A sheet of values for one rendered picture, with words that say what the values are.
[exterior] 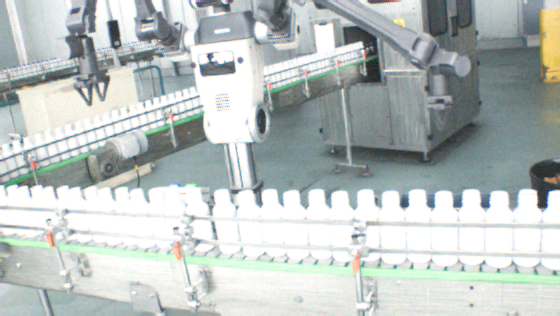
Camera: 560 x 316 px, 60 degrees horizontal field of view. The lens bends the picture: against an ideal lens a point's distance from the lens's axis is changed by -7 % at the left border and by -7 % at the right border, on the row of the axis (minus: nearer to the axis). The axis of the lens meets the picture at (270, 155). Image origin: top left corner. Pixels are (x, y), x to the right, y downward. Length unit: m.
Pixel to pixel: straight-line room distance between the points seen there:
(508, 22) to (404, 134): 8.45
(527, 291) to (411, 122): 3.82
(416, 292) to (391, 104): 3.84
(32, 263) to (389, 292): 1.15
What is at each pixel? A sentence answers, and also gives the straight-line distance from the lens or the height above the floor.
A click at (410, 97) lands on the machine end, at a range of 4.86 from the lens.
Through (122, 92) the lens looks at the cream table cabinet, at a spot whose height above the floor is 0.95.
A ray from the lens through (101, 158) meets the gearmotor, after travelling 2.78.
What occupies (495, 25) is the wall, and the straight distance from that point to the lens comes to 13.12.
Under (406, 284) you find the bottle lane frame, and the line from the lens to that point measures 1.22.
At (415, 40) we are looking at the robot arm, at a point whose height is 1.47.
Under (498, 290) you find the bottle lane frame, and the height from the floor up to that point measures 0.96.
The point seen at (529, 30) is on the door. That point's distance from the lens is 13.14.
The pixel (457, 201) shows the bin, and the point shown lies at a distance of 1.75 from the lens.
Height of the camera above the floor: 1.60
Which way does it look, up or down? 16 degrees down
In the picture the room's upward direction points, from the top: 8 degrees counter-clockwise
